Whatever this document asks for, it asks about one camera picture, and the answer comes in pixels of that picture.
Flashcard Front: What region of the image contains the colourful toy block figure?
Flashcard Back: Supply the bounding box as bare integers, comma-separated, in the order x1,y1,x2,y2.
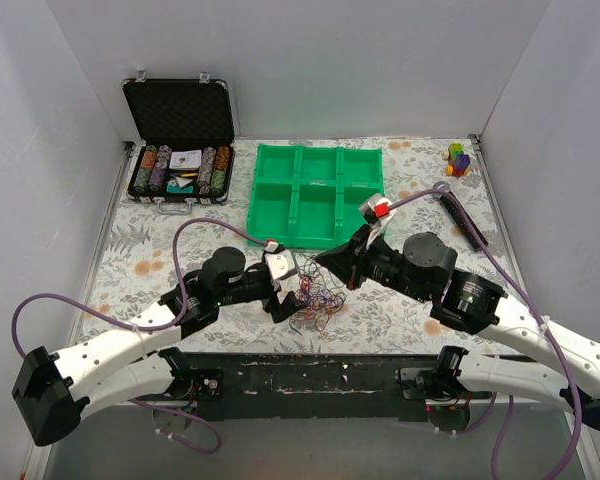
443,142,471,177

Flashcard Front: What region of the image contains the green compartment tray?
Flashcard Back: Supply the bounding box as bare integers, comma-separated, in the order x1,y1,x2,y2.
247,144,385,250

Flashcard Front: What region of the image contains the floral patterned table mat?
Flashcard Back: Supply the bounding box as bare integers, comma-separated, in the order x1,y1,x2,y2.
75,138,516,354

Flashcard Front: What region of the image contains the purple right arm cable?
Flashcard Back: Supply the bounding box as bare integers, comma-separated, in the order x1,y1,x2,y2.
387,185,584,480

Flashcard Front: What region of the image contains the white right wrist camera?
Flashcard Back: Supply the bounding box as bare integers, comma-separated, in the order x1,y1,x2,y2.
358,193,396,240

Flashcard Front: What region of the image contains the black microphone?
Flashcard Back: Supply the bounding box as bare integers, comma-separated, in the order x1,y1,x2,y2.
433,181,489,251

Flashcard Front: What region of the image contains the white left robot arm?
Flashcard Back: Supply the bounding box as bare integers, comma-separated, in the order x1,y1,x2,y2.
12,247,303,446

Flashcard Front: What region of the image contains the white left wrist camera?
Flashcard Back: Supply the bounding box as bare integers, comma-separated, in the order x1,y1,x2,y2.
263,246,298,281

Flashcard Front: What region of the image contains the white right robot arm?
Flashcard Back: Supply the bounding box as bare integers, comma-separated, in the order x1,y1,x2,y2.
316,225,600,432

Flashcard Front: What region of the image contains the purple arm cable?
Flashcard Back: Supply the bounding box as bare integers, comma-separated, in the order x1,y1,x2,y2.
12,217,281,455
387,185,584,480

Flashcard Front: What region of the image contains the coloured cable pile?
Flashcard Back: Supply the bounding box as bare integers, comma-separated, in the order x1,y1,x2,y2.
287,252,349,334

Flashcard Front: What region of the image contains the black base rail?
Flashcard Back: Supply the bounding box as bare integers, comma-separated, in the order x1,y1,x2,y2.
134,352,481,421

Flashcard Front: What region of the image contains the black poker chip case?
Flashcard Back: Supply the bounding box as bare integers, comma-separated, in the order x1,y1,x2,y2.
122,72,235,206

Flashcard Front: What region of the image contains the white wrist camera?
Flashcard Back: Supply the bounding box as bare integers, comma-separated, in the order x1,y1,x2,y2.
263,246,298,281
358,193,396,240

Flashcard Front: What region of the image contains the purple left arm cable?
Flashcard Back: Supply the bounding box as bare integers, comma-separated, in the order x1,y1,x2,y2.
12,217,281,455

